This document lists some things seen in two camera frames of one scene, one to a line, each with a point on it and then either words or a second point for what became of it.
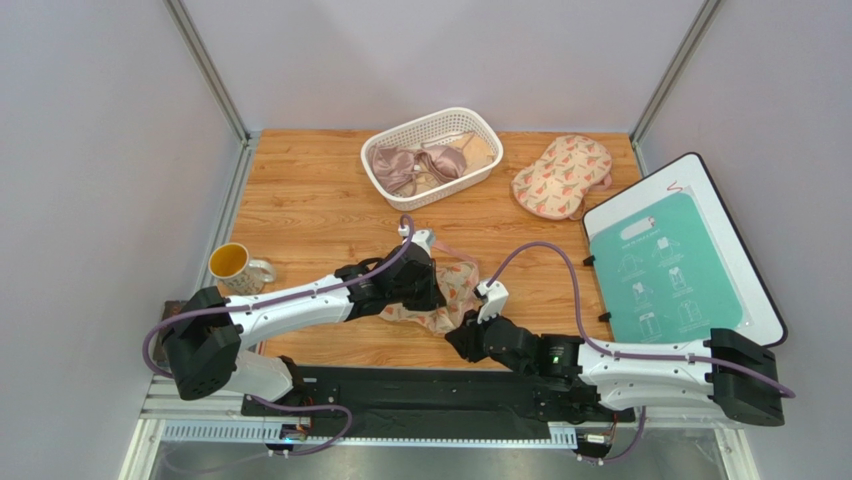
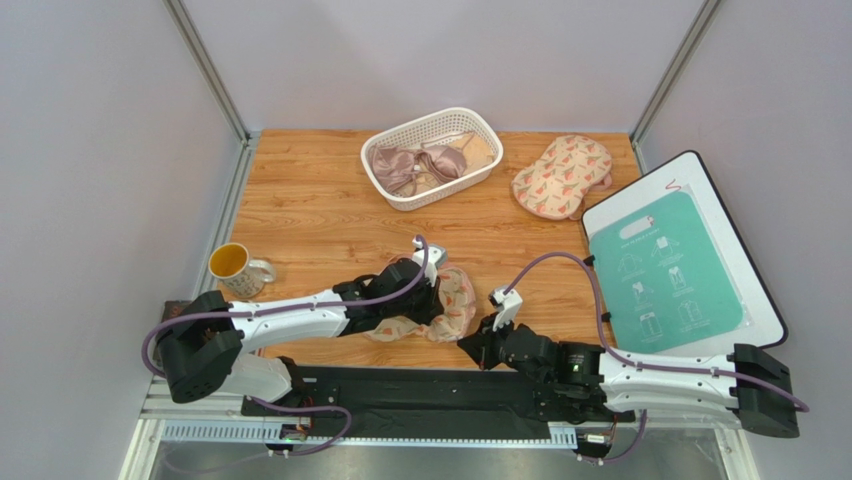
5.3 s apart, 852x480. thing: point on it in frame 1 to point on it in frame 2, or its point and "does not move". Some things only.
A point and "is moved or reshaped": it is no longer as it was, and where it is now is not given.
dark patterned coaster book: (170, 307) does not move
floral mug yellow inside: (236, 272) does not move
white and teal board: (691, 174) does not move
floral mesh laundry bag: (457, 277) is moved or reshaped
